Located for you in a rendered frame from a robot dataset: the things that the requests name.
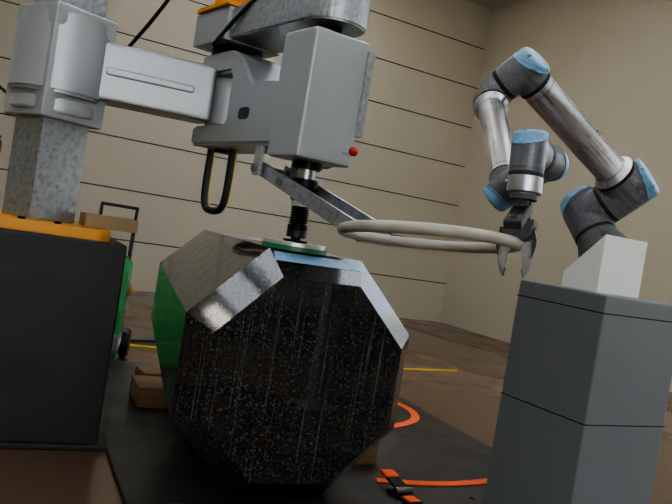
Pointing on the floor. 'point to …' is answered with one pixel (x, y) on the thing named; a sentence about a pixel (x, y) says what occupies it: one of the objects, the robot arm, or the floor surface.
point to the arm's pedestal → (581, 398)
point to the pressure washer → (123, 295)
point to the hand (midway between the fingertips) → (512, 271)
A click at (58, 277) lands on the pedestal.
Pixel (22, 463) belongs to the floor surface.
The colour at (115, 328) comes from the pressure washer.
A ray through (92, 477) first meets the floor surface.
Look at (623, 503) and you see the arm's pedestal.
